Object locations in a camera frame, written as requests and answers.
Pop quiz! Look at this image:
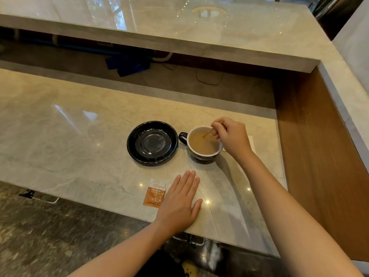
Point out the milky coffee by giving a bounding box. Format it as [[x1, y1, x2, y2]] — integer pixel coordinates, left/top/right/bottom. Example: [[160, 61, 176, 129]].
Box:
[[188, 133, 220, 155]]

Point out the wooden side panel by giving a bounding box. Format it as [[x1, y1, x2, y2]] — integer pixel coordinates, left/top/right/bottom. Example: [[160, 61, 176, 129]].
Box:
[[272, 66, 369, 262]]

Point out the white pipe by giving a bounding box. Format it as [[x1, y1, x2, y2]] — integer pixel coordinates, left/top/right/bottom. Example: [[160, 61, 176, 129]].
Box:
[[152, 51, 174, 62]]

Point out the person's left hand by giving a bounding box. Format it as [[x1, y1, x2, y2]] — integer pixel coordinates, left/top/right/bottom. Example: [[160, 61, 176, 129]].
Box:
[[155, 170, 203, 236]]

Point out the blue cloth bag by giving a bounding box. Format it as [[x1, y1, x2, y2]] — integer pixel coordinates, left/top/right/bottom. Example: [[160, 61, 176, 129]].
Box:
[[105, 55, 151, 77]]

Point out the black coffee cup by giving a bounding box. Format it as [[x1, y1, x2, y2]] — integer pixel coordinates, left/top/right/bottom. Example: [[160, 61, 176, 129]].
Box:
[[178, 126, 223, 162]]

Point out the person's right forearm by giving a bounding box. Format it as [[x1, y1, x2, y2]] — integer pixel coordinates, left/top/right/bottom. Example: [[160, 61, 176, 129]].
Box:
[[234, 150, 364, 277]]

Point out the orange sugar packet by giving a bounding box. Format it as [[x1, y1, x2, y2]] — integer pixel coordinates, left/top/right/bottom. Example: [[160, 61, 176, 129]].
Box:
[[143, 179, 167, 209]]

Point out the black cable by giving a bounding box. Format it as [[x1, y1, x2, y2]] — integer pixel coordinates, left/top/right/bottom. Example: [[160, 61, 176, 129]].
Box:
[[161, 63, 224, 86]]

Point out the person's left forearm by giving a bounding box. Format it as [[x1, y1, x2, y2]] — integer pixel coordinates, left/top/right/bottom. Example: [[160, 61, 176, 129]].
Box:
[[68, 220, 185, 277]]

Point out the black saucer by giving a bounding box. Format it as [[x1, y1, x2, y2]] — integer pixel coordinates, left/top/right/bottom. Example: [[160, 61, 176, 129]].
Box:
[[127, 121, 179, 166]]

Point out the person's right hand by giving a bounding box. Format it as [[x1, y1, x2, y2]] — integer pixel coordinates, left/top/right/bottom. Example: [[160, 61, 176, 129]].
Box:
[[211, 117, 253, 162]]

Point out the white paper napkin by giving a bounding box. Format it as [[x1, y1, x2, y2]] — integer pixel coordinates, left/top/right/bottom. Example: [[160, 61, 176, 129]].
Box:
[[222, 135, 256, 154]]

